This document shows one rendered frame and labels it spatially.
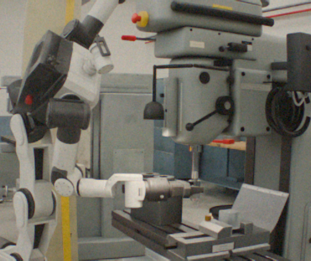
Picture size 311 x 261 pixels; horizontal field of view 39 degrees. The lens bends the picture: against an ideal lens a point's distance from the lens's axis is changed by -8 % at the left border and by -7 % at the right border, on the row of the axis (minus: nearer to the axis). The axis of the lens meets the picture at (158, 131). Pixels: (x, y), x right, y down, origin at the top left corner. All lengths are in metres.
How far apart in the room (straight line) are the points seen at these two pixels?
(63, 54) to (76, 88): 0.15
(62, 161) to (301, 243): 1.03
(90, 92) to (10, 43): 9.04
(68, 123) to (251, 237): 0.74
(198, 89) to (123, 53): 9.87
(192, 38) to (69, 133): 0.54
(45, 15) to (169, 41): 1.78
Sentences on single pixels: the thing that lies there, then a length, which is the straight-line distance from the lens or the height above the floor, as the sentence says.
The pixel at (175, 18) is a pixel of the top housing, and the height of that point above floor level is 1.75.
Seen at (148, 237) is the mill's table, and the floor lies 0.91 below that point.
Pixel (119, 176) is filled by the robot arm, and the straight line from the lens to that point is 1.72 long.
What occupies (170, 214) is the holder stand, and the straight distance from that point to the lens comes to 2.00.
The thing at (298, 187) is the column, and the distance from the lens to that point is 1.91.
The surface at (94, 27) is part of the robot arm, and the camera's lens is 1.96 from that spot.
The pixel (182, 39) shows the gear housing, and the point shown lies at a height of 1.68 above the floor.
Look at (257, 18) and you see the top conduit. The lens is 1.78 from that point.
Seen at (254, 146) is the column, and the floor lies 1.28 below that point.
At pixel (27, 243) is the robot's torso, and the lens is 2.13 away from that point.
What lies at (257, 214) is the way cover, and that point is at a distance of 1.99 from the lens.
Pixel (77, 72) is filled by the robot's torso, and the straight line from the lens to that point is 1.76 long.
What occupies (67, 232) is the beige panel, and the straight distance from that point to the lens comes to 3.48.
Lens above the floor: 1.44
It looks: 3 degrees down
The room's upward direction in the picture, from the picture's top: 1 degrees clockwise
